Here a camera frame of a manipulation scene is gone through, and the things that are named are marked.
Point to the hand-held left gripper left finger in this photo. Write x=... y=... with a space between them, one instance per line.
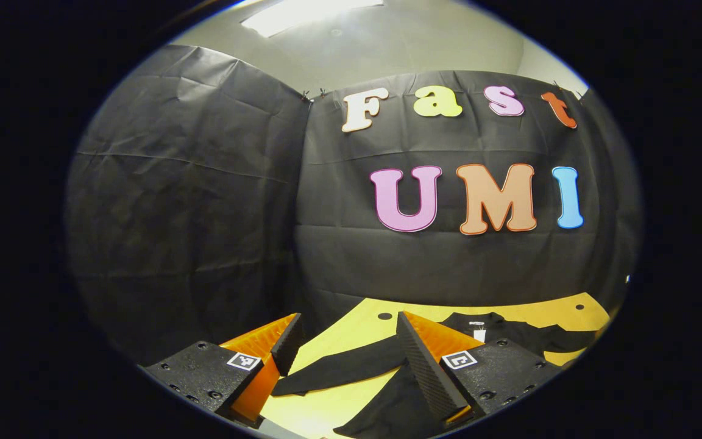
x=290 y=344

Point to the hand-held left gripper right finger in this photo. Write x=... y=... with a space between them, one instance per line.
x=427 y=372

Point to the black button shirt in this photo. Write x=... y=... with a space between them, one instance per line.
x=339 y=369

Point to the black backdrop cloth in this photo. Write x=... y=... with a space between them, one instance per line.
x=205 y=213

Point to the ceiling light panel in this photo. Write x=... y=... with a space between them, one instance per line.
x=308 y=15

